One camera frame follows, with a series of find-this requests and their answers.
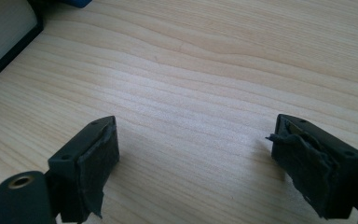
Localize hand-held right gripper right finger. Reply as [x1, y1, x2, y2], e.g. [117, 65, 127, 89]
[265, 113, 358, 220]

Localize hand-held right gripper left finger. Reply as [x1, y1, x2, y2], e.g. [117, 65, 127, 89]
[47, 115, 120, 224]

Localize black hardcover book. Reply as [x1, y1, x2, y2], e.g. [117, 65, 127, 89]
[0, 0, 45, 91]

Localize blue plastic file rack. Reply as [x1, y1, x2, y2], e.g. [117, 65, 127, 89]
[55, 0, 93, 9]

